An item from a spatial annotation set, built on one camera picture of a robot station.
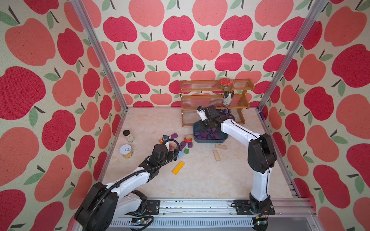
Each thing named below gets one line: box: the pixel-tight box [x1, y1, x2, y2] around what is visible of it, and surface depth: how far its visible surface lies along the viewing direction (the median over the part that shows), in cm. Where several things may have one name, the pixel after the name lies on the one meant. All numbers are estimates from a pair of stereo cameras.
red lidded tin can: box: [218, 77, 235, 91], surface depth 93 cm
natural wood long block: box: [212, 149, 221, 162], surface depth 95 cm
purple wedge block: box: [170, 132, 179, 140], surface depth 106 cm
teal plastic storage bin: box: [193, 120, 229, 143], surface depth 103 cm
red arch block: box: [184, 137, 193, 144], surface depth 102 cm
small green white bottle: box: [222, 90, 235, 107], surface depth 98 cm
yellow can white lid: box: [119, 143, 134, 159], surface depth 92 cm
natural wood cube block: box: [185, 134, 194, 141], surface depth 103 cm
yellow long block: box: [171, 160, 185, 176], surface depth 90 cm
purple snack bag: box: [215, 108, 236, 122], surface depth 117 cm
